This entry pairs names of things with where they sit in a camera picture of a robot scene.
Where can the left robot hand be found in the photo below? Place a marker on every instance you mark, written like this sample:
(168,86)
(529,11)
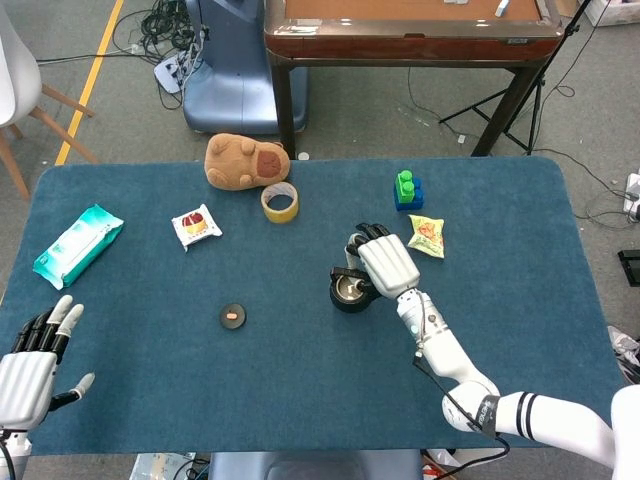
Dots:
(25,380)

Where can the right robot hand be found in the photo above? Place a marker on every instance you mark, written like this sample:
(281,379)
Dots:
(390,265)

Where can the black cast iron teapot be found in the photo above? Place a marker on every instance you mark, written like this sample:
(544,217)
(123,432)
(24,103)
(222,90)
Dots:
(350,301)

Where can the black teapot lid orange knob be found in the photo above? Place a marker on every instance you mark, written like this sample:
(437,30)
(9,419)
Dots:
(239,320)

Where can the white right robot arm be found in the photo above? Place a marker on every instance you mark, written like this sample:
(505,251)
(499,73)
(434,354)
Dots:
(450,350)

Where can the yellow crumpled snack packet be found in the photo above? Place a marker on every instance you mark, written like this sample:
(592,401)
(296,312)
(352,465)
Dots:
(427,237)

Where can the blue building block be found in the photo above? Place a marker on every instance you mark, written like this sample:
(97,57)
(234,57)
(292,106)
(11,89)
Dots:
(418,201)

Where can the green building block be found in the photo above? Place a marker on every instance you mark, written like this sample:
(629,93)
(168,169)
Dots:
(405,190)

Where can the yellow tape roll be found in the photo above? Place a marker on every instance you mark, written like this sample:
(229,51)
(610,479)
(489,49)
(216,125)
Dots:
(280,216)

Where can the teal wet wipes pack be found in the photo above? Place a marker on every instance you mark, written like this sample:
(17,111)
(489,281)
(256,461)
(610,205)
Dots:
(75,245)

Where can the blue table mat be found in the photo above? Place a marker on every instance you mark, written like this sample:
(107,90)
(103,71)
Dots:
(300,380)

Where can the printed cardboard box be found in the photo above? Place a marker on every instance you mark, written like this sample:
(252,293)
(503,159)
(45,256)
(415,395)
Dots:
(160,465)

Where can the brown capybara plush toy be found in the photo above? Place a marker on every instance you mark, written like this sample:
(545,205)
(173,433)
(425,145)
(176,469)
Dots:
(230,160)

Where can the white snack packet red print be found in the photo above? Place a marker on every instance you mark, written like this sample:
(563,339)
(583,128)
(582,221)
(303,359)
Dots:
(196,227)

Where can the white plastic bag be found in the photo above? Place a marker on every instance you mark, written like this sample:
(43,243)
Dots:
(440,457)

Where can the brown mahjong table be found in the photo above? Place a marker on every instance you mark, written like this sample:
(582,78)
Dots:
(400,47)

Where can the black tripod stand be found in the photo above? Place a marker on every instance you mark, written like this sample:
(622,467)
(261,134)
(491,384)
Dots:
(539,84)

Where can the blue grey machine base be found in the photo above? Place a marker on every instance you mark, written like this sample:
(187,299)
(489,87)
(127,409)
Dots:
(235,85)

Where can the black flat floor device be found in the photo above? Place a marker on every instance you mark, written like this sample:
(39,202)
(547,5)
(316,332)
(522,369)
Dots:
(631,267)

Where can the white grey crumpled bag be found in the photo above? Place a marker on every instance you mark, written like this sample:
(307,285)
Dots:
(625,347)

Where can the white power strip with plugs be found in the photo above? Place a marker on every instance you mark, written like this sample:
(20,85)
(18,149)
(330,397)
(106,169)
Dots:
(634,192)

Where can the white floor power strip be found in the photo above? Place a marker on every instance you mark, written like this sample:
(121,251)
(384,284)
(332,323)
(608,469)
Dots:
(167,75)

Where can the white chair wooden legs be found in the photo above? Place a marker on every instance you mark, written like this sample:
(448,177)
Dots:
(15,75)

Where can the brown cardboard box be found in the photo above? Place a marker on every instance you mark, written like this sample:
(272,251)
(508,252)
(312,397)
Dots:
(566,6)

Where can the white cardboard box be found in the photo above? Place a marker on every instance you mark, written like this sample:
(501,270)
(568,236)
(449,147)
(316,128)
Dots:
(615,10)

